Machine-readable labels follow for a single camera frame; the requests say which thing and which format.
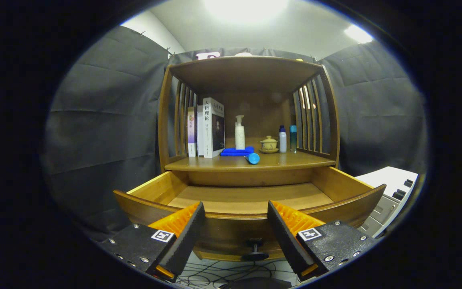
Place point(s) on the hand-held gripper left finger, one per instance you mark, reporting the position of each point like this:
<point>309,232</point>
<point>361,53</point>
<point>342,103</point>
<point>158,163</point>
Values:
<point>187,241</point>

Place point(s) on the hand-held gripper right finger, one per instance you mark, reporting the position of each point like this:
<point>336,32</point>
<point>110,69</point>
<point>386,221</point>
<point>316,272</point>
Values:
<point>286,241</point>

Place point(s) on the black drawer knob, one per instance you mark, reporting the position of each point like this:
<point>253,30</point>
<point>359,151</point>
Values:
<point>255,251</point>

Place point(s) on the wooden drawer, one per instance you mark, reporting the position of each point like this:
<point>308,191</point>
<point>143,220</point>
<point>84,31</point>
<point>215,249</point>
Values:
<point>247,198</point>

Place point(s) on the blue white cosmetic tube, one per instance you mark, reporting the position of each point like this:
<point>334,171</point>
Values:
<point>252,158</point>

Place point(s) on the wooden countertop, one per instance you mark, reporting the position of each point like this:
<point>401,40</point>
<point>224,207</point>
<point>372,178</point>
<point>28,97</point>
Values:
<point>291,160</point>

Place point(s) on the grey white filing cabinet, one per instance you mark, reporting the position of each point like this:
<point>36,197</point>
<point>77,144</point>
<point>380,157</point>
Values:
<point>383,180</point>

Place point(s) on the wooden cabinet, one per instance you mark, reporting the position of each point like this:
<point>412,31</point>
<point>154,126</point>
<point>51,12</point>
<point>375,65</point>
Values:
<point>251,108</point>

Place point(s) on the white bottle with blue cap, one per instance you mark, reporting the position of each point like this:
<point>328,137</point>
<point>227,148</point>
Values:
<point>282,142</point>

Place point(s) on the yellow lidded teacup with saucer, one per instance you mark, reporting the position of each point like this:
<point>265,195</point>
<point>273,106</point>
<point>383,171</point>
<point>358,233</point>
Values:
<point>269,143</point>

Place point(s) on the blue folded cloth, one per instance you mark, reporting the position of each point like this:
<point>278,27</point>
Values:
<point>233,151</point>

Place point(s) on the teal bottle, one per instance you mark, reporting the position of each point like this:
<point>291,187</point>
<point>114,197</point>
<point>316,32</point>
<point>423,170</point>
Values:
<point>293,138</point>

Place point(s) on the purple book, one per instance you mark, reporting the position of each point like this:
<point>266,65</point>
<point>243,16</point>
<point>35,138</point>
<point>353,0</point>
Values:
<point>191,132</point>

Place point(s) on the thin white book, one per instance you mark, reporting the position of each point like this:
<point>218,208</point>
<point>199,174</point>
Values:
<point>199,132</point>

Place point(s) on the white pump bottle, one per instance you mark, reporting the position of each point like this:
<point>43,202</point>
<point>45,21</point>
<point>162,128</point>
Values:
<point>240,138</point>

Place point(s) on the white book with portrait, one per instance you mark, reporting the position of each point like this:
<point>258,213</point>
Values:
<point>215,128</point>

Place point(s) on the small ceiling light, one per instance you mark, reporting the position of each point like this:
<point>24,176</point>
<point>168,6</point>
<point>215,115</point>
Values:
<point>358,34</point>

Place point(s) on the large ceiling light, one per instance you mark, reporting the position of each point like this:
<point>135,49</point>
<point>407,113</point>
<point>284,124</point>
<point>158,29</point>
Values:
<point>247,8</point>

